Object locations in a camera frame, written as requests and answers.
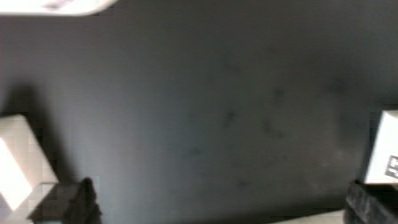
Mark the white lamp shade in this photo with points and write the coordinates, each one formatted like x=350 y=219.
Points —
x=382 y=164

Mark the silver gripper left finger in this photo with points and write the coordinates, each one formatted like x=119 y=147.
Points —
x=69 y=205

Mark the white U-shaped fence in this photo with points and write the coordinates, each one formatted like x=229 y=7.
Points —
x=25 y=168

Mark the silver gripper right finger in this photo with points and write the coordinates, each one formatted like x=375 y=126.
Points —
x=371 y=204

